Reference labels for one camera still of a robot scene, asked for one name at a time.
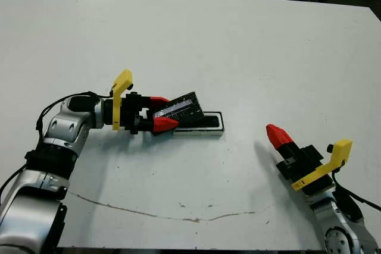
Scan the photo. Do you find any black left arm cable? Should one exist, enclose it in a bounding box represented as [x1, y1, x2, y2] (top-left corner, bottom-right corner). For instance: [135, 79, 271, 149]
[0, 89, 115, 198]

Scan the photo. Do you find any black camera box lid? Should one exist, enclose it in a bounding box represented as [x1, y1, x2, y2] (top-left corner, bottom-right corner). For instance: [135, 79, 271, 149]
[153, 90, 206, 128]

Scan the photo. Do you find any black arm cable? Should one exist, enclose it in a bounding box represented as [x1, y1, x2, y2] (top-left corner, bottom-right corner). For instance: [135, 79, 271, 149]
[330, 169, 381, 211]
[0, 89, 115, 198]

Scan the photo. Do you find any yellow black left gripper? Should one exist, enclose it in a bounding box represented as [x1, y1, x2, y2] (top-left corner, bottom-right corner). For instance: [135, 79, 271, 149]
[112, 69, 179, 136]

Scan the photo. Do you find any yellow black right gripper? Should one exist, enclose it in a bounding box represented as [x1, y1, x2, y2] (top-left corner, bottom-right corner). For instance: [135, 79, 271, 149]
[266, 123, 354, 196]

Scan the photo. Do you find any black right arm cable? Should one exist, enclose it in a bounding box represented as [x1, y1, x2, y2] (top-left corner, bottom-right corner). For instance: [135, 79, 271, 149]
[330, 169, 381, 211]

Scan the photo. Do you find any white camera box base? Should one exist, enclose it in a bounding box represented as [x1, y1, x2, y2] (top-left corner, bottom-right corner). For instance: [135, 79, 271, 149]
[173, 111, 226, 138]

